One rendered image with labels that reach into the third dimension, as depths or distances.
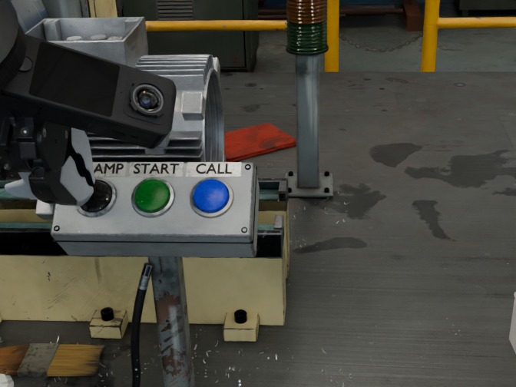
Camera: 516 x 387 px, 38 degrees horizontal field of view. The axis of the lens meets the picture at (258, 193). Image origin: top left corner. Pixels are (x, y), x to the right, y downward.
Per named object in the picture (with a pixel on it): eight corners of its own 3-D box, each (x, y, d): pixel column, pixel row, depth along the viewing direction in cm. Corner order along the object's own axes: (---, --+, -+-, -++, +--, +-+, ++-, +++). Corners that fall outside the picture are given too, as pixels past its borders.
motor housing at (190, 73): (34, 248, 85) (1, 88, 76) (83, 174, 102) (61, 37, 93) (209, 249, 83) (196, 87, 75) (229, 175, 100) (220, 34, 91)
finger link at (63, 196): (61, 167, 59) (21, 109, 51) (83, 167, 59) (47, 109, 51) (51, 222, 57) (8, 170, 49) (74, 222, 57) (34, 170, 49)
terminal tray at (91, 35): (23, 107, 82) (11, 43, 78) (54, 76, 91) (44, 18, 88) (131, 107, 81) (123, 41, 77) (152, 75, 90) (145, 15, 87)
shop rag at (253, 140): (226, 164, 132) (225, 159, 131) (196, 141, 141) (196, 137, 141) (299, 145, 138) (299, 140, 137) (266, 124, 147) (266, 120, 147)
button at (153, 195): (136, 218, 64) (131, 210, 62) (140, 186, 65) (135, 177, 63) (170, 218, 63) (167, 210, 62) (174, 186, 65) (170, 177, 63)
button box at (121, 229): (66, 256, 67) (46, 234, 62) (77, 185, 70) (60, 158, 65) (256, 259, 66) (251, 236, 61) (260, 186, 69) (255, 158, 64)
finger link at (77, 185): (31, 195, 64) (-12, 141, 56) (100, 195, 63) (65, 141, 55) (25, 229, 63) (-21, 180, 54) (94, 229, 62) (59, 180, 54)
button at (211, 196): (194, 219, 63) (190, 210, 62) (196, 186, 65) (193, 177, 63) (229, 219, 63) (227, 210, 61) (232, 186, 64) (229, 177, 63)
